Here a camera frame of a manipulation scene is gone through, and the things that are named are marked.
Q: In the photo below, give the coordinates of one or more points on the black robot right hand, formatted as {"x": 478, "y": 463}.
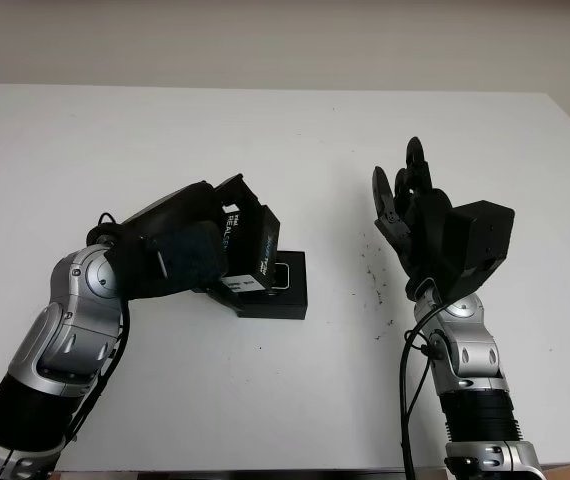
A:
{"x": 422, "y": 230}

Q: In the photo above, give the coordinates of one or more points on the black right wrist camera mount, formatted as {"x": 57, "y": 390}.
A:
{"x": 480, "y": 240}

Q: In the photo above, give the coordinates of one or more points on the black RealSense box lid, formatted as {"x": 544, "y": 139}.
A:
{"x": 252, "y": 240}

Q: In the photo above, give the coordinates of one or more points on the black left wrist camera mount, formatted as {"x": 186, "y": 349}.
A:
{"x": 185, "y": 260}

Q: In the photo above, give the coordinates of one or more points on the black camera box base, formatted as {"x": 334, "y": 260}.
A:
{"x": 295, "y": 300}

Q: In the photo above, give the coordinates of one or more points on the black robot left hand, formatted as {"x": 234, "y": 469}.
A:
{"x": 175, "y": 207}

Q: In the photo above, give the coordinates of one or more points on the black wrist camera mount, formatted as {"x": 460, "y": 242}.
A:
{"x": 480, "y": 240}
{"x": 185, "y": 260}

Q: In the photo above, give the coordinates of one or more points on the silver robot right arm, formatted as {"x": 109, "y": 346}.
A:
{"x": 475, "y": 360}

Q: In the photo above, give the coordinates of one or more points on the silver RealSense camera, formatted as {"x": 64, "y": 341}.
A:
{"x": 282, "y": 277}

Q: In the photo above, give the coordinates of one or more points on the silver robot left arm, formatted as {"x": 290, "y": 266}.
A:
{"x": 70, "y": 320}

